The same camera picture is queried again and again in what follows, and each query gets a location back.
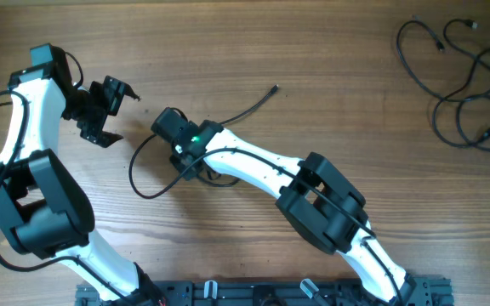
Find thick black cable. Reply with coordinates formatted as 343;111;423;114
430;45;490;154

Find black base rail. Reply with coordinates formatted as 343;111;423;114
73;277;454;306

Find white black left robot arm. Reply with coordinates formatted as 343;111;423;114
0;43;167;305

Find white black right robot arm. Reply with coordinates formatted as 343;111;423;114
151;108;407;304

